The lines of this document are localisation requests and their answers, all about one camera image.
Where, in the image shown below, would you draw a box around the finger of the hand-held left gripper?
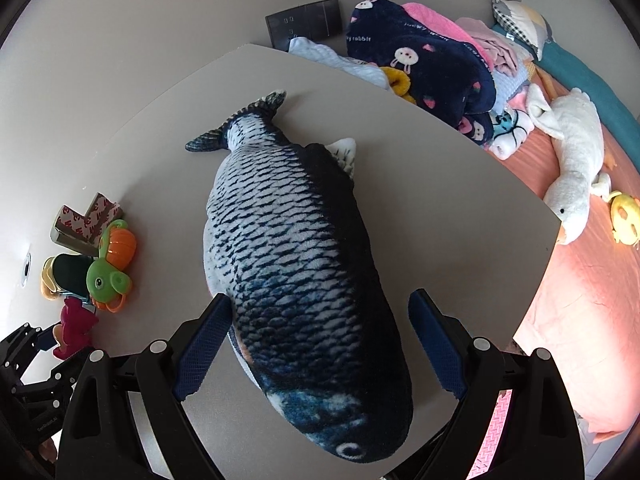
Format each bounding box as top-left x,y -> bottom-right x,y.
0,324 -> 58,378
20,350 -> 92,403

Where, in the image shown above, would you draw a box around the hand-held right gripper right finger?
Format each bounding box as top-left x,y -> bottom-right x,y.
407,288 -> 586,480

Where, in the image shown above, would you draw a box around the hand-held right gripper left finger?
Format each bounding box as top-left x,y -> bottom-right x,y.
56,292 -> 236,480

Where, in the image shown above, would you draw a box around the pink plastic toy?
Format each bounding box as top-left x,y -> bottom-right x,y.
52,296 -> 99,362

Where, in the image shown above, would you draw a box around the blue grey fish plush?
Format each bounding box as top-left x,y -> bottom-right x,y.
185,91 -> 413,462

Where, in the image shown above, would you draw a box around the cream plastic cup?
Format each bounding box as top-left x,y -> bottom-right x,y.
41,256 -> 61,302

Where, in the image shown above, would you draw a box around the teal plastic toy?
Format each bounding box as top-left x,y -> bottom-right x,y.
47,254 -> 98,307

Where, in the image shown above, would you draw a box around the green and orange plastic toy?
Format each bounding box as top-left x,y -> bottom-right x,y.
86,219 -> 137,315

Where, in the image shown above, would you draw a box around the pink foam floor mat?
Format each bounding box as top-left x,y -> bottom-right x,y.
477,389 -> 516,480

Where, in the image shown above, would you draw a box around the grey holder with patterned tape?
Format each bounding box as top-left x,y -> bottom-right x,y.
50,191 -> 123,256

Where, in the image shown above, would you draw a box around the pink bed sheet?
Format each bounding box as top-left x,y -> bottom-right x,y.
497,67 -> 640,436

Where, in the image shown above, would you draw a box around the white cartoon printed cloth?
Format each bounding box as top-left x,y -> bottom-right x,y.
487,105 -> 538,160

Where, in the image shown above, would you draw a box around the yellow chick plush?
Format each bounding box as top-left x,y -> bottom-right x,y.
607,191 -> 640,247

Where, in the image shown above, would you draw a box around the white goose plush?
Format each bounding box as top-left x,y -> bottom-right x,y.
526,82 -> 613,246

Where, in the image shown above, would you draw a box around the light blue quilt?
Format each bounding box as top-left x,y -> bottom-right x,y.
492,62 -> 533,111

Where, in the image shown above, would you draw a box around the navy printed blanket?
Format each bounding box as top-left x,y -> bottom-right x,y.
346,0 -> 497,146

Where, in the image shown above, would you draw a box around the light blue blanket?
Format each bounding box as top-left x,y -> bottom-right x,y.
288,36 -> 396,92

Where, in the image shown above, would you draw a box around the pale pink cloth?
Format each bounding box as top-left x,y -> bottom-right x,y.
455,16 -> 536,73

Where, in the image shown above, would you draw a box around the teal pillow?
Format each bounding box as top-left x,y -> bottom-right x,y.
492,22 -> 640,133

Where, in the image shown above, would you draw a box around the pink fleece blanket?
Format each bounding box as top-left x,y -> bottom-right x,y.
400,1 -> 493,68

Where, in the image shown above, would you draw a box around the patchwork pillow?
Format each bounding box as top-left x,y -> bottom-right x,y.
491,0 -> 555,61

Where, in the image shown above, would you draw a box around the black wall panel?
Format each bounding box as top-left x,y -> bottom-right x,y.
265,0 -> 343,51

